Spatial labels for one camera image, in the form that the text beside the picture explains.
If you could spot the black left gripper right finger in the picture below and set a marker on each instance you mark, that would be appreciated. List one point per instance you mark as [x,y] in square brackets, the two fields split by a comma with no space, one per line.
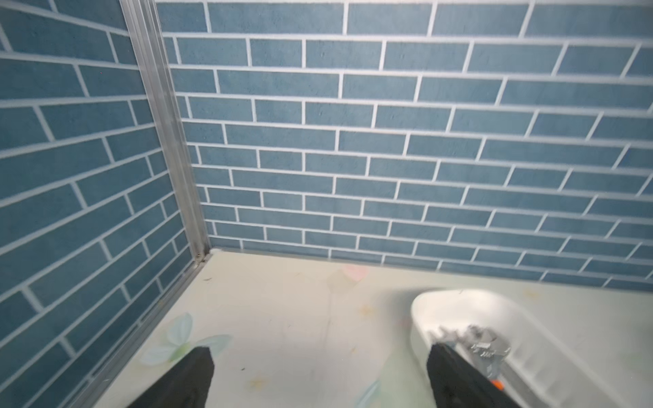
[455,383]

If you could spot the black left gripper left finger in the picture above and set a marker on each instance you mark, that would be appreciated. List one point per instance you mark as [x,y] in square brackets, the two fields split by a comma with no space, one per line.
[186,384]

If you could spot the orange handled adjustable wrench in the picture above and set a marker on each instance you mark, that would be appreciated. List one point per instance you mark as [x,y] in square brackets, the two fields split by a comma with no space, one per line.
[480,346]

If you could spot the white plastic storage box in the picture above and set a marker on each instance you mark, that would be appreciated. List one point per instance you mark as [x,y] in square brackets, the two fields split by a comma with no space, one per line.
[539,371]

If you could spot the aluminium corner post left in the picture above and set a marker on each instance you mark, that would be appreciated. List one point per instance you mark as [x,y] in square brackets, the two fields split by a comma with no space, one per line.
[150,52]

